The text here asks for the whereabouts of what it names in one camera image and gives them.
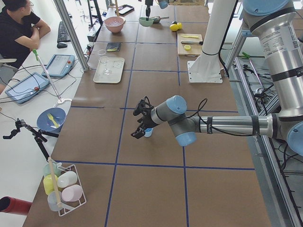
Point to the yellow plastic knife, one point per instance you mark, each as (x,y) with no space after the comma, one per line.
(189,36)

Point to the red cylinder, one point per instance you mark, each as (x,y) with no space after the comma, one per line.
(14,206)

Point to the blue teach pendant near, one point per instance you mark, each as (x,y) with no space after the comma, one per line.
(27,88)

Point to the black computer mouse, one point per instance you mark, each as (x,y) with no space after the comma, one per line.
(61,45)

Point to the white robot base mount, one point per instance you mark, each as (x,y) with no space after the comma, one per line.
(206,68)

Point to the blue bowl with fork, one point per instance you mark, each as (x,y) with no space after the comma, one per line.
(51,120)

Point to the yellow lemon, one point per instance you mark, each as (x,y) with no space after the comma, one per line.
(179,25)
(174,27)

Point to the blue teach pendant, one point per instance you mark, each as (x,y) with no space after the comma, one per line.
(60,65)
(27,88)

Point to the grey yellow folded cloth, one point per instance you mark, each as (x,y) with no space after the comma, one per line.
(113,47)

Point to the small clear glass dish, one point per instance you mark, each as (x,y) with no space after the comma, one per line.
(101,52)

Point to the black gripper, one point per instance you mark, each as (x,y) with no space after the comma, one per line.
(146,120)
(148,10)

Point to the person in black shirt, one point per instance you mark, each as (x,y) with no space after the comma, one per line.
(20,30)

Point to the lemon half slice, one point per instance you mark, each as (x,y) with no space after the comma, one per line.
(187,47)

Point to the blue teach pendant far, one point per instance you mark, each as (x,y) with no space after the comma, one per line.
(60,65)

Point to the metal scoop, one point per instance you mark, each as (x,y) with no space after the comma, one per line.
(157,19)

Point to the yellow lemon upper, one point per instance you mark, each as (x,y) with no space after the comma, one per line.
(179,25)

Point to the light green bowl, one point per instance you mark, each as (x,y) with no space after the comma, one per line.
(146,22)

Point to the black keyboard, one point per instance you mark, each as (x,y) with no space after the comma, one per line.
(63,35)

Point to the white wire cup rack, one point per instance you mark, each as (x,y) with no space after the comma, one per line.
(63,187)

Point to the steel muddler black tip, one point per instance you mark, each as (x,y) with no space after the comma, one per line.
(192,42)

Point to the cream bear tray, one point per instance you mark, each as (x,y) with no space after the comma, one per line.
(116,66)

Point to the wooden cutting board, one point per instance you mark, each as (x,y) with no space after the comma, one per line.
(195,49)

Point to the pink bowl of ice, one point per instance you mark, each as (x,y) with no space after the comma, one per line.
(115,24)

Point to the light blue plastic cup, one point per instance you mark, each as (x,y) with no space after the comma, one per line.
(148,132)

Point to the clear wine glass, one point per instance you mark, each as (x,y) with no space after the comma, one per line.
(104,60)

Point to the aluminium frame post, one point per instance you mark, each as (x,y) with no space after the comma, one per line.
(62,10)

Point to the yellow lemon lower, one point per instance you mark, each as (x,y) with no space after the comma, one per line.
(174,27)

